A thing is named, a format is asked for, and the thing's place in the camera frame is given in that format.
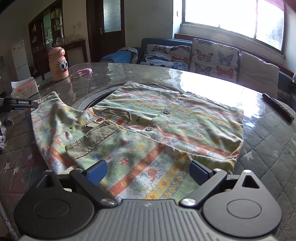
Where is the grey blanket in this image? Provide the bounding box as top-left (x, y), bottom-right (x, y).
top-left (117, 46), bottom-right (140, 63)

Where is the dark wooden display cabinet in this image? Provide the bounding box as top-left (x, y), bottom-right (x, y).
top-left (28, 0), bottom-right (64, 77)

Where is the wooden console table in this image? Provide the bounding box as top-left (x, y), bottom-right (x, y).
top-left (63, 39), bottom-right (87, 67)

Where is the pink cartoon-face water bottle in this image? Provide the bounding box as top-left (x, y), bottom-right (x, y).
top-left (47, 46), bottom-right (69, 82)

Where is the window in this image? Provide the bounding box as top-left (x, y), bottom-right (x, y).
top-left (173, 0), bottom-right (287, 55)

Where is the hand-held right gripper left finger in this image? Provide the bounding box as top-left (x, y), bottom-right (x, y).
top-left (35, 159), bottom-right (117, 207)

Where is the blue sofa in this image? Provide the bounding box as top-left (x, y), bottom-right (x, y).
top-left (136, 38), bottom-right (296, 98)

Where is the person's patterned clothing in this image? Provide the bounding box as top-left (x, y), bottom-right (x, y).
top-left (0, 118), bottom-right (14, 151)

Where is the long butterfly print cushion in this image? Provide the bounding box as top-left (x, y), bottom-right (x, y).
top-left (140, 44), bottom-right (193, 72)

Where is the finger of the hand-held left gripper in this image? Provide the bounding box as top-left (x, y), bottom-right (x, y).
top-left (0, 97), bottom-right (39, 111)

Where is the blue cloth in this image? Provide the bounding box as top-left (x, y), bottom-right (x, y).
top-left (100, 51), bottom-right (136, 63)

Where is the dark wooden door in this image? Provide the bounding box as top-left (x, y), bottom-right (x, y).
top-left (87, 0), bottom-right (126, 62)

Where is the white refrigerator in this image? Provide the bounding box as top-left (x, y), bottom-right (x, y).
top-left (11, 40), bottom-right (31, 80)

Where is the beige cushion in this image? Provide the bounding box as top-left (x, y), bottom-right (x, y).
top-left (238, 51), bottom-right (280, 99)

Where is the black remote control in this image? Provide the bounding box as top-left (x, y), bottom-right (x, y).
top-left (262, 93), bottom-right (295, 123)

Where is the patterned child's jacket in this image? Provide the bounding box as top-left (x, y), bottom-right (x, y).
top-left (31, 81), bottom-right (244, 201)

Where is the tall butterfly print cushion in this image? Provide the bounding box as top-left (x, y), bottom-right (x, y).
top-left (188, 38), bottom-right (241, 82)

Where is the white tissue box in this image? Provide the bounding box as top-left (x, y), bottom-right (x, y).
top-left (10, 77), bottom-right (40, 98)

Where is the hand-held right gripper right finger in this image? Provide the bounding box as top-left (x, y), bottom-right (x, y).
top-left (180, 160), bottom-right (262, 207)

